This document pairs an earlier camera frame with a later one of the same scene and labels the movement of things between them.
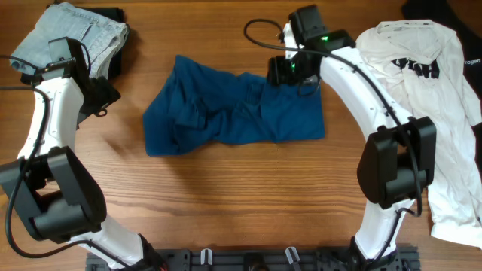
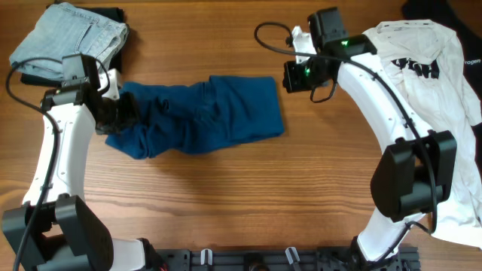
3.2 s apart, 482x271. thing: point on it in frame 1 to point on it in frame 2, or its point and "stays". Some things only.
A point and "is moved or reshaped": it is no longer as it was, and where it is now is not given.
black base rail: [400, 258] stays
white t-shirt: [423, 60] stays
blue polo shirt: [193, 105] is moved or reshaped
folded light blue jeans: [103, 40] stays
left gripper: [107, 94] to [129, 103]
